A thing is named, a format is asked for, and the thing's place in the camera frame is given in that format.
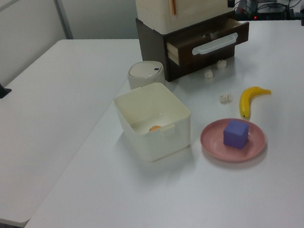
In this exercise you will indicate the black equipment box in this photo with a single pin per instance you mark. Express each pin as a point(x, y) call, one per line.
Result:
point(266, 10)

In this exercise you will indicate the pink plate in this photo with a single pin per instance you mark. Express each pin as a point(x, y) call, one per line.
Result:
point(211, 143)

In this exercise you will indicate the cream open rectangular bin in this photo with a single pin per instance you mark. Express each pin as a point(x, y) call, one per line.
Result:
point(160, 145)

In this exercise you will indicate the purple cube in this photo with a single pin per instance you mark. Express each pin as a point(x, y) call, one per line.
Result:
point(235, 135)

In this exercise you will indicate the yellow banana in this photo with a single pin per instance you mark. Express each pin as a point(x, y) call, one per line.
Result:
point(245, 101)

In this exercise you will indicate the dark brown wooden cabinet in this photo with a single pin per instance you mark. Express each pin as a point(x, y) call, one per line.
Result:
point(150, 44)

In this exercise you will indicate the small orange object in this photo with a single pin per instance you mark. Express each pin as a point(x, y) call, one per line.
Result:
point(154, 128)

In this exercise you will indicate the white round trash can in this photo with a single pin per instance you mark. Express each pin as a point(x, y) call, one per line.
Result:
point(144, 75)

